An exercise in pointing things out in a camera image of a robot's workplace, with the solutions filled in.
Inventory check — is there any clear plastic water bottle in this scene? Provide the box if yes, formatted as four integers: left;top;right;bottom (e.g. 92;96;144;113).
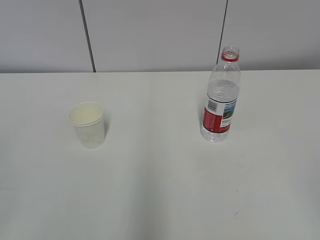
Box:
200;46;241;143

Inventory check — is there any white paper cup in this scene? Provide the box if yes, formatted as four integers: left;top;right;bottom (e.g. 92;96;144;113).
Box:
68;102;106;149

